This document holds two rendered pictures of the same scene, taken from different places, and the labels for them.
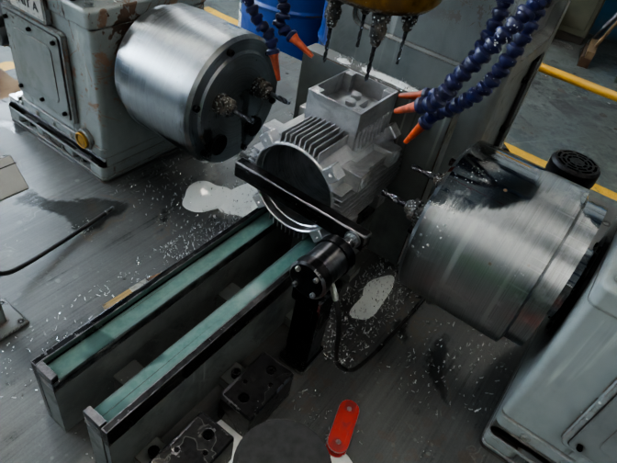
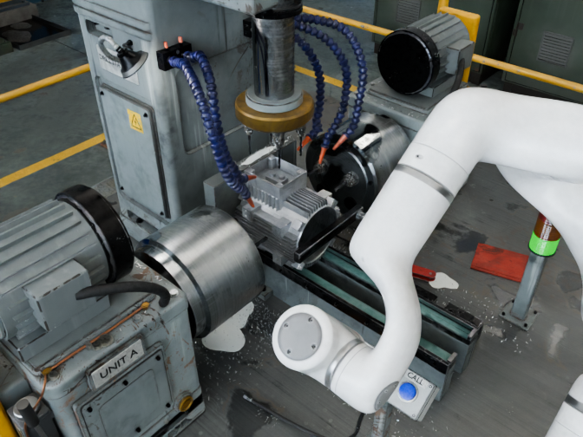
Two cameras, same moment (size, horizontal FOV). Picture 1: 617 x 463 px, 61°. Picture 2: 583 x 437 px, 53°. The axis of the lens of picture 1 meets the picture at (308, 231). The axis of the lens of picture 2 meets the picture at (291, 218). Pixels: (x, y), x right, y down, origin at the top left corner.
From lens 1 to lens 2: 132 cm
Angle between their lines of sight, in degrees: 58
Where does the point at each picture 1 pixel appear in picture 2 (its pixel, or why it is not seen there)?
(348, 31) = (186, 163)
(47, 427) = (447, 400)
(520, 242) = (396, 143)
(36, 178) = not seen: outside the picture
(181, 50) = (228, 246)
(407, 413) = not seen: hidden behind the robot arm
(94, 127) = (190, 380)
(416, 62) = (230, 141)
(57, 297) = (347, 417)
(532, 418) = not seen: hidden behind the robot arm
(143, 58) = (217, 278)
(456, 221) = (381, 159)
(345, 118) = (300, 181)
